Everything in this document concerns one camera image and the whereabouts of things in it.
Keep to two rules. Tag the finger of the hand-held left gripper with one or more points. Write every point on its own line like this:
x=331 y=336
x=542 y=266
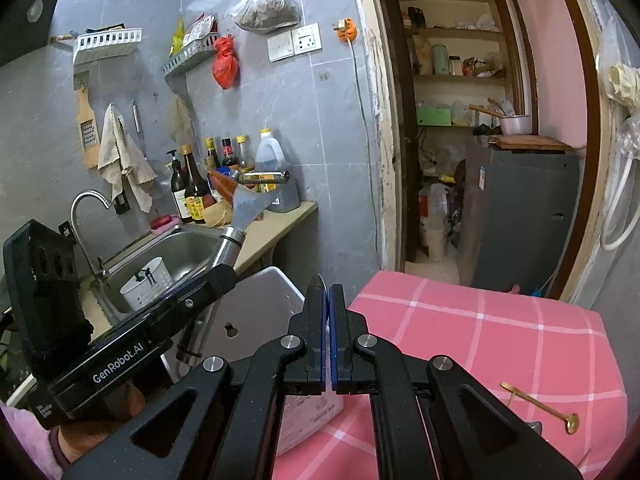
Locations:
x=200 y=287

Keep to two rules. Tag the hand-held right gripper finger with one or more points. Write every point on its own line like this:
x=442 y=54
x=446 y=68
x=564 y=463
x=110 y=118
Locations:
x=327 y=345
x=336 y=345

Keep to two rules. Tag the white plastic cutlery holder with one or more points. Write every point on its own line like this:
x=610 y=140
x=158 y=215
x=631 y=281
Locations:
x=260 y=305

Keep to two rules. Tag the metal spatula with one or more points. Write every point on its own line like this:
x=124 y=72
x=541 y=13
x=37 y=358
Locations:
x=250 y=205

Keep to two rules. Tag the person's left forearm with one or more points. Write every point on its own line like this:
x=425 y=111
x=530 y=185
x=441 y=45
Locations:
x=25 y=445

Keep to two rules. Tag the person's left hand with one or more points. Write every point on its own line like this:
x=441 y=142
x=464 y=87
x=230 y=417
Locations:
x=100 y=420

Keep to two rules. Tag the steel sink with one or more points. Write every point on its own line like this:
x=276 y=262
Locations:
x=190 y=250

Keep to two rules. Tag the white perforated cup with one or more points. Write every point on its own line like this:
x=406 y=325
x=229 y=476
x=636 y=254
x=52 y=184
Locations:
x=147 y=285

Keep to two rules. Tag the pink soap dish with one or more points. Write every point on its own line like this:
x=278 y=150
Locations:
x=166 y=222

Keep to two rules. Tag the dark soy sauce bottle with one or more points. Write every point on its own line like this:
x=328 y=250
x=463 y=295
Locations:
x=196 y=195

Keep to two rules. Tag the chrome faucet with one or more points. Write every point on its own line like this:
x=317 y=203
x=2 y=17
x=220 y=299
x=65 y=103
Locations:
x=82 y=205

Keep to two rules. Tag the grey plastic container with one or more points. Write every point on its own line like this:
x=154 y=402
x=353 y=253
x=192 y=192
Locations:
x=287 y=197

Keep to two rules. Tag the pink checked tablecloth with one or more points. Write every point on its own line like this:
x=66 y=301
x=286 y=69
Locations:
x=475 y=340

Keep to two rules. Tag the large clear plastic jug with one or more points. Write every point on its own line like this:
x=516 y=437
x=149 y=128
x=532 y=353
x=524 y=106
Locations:
x=271 y=152

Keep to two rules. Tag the beige dishcloth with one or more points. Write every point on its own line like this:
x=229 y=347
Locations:
x=120 y=155

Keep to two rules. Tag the hanging metal peeler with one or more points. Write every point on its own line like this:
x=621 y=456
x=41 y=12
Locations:
x=138 y=125

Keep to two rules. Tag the wooden grater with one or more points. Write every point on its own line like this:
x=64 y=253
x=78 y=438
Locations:
x=88 y=130

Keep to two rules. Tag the gold spoon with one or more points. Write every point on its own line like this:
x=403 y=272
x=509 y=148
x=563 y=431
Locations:
x=542 y=406

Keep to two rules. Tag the dark cabinet box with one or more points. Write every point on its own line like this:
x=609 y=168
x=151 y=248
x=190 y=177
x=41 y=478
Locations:
x=520 y=220

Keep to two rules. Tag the red plastic bag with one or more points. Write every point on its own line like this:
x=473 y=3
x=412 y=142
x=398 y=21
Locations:
x=224 y=62

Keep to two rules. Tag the green box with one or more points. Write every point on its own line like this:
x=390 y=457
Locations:
x=435 y=117

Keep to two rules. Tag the yellow snack packet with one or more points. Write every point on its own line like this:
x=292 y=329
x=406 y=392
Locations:
x=178 y=37

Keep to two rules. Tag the wooden cutting board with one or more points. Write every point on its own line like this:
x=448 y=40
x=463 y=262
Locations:
x=530 y=142

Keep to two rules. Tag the metal pot with spoon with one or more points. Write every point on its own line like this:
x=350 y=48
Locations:
x=515 y=125

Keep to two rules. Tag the wooden shelf unit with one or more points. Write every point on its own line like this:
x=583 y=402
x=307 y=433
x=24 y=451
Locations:
x=460 y=80

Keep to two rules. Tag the orange plug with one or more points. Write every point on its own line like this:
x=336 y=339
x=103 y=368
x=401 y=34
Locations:
x=346 y=30

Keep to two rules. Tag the green canister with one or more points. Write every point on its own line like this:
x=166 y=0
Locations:
x=440 y=59

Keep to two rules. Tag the yellow rubber gloves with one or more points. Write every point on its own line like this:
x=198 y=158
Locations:
x=622 y=82

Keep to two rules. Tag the white plastic wall rack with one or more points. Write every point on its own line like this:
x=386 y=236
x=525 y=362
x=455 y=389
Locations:
x=107 y=42
x=192 y=55

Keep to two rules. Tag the white wall switch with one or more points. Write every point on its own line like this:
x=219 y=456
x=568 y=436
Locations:
x=280 y=46

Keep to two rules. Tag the white wall socket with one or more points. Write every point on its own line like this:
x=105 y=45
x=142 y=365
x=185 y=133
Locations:
x=306 y=39

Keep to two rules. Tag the wooden door frame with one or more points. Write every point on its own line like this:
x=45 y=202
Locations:
x=585 y=110

